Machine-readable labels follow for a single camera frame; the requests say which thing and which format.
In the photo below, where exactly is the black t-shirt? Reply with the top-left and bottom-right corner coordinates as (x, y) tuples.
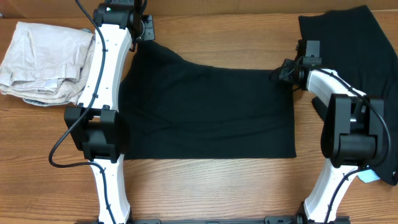
(118, 41), (296, 159)

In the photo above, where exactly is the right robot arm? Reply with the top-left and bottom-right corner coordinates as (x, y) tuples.
(265, 57), (391, 223)

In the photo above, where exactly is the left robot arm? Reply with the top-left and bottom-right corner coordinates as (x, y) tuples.
(64, 0), (155, 223)

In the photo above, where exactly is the folded beige clothes stack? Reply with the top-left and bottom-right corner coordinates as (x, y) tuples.
(1, 22), (95, 104)

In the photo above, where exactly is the black garment pile right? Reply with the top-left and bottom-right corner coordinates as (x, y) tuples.
(298, 6), (397, 185)

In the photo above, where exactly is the light blue cloth right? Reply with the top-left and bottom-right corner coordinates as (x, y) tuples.
(358, 169), (380, 183)

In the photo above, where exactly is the light blue garment under beige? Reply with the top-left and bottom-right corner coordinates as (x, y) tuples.
(23, 98), (68, 107)

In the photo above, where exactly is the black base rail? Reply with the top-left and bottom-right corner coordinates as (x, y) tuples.
(74, 214), (352, 224)

